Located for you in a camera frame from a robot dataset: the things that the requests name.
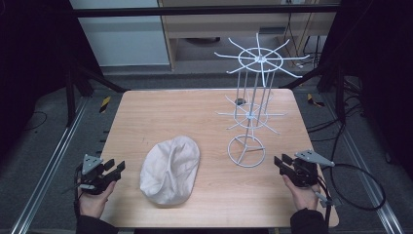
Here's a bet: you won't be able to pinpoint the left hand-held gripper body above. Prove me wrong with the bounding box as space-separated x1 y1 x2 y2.
77 153 114 196

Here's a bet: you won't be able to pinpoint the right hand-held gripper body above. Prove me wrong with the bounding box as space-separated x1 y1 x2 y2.
289 148 336 188

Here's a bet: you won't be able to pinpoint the white cloth cap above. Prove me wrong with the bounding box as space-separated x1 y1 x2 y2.
139 135 202 207

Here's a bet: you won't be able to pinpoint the white wire display rack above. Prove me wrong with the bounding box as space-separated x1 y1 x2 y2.
213 32 311 169

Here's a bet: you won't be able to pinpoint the person's right hand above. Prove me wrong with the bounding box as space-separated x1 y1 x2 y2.
282 174 321 213

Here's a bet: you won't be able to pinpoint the person's left hand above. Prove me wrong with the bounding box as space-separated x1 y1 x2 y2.
77 179 118 219

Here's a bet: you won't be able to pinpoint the yellow black tape strip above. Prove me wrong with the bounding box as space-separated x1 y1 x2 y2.
98 96 112 114
306 93 326 108

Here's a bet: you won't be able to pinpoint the black metal stand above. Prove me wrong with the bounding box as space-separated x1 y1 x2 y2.
63 57 129 128
280 61 348 125

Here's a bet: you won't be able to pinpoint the white cabinet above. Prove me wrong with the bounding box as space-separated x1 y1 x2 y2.
69 0 171 68

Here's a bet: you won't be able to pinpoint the black curtain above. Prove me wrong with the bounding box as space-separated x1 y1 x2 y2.
319 0 413 181
0 0 102 160

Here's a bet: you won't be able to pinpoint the wooden desk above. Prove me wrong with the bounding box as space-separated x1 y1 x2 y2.
157 0 342 71

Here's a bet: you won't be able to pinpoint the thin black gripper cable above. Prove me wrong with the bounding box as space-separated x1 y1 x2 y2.
73 163 85 219

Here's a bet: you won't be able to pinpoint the aluminium floor rail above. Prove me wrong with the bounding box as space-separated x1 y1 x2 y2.
11 97 91 234
323 93 405 234

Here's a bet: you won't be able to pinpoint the black floor cables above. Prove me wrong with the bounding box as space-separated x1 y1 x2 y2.
306 77 366 143

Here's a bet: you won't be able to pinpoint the black floor cable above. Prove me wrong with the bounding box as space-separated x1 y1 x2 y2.
22 110 49 132

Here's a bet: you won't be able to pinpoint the black looped gripper cable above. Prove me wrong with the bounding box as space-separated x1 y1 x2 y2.
313 163 387 229

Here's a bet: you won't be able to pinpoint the hanging cables under desk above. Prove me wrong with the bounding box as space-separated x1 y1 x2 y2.
282 2 323 70

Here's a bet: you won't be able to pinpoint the black horizontal frame bar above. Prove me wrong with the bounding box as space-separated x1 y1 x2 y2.
69 4 341 19

